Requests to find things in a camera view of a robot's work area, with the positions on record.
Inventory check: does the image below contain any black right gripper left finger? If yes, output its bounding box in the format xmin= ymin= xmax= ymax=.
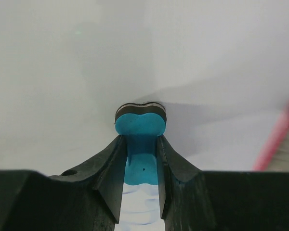
xmin=0 ymin=136 xmax=127 ymax=231

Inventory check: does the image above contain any pink framed whiteboard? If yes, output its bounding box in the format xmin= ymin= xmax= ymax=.
xmin=0 ymin=0 xmax=289 ymax=231

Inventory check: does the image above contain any blue whiteboard eraser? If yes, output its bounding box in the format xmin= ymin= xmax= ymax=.
xmin=115 ymin=102 xmax=167 ymax=186

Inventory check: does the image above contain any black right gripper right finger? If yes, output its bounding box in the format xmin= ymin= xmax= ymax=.
xmin=157 ymin=136 xmax=289 ymax=231

